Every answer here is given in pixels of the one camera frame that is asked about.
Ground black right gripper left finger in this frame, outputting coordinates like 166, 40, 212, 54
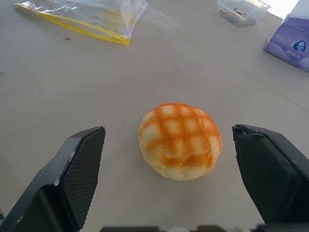
0, 126, 106, 232

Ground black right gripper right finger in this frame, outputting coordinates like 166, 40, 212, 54
231, 124, 309, 232

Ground round crosshatched golden bread bun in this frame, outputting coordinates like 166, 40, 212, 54
138, 102, 222, 181

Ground clear zip bag yellow seal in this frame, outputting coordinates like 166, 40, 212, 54
14, 0, 149, 47

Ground purple tissue box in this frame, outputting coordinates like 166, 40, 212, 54
264, 0, 309, 73

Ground clear plastic box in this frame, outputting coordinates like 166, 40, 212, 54
216, 0, 271, 28

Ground colourful small pieces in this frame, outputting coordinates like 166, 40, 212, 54
225, 7, 248, 18

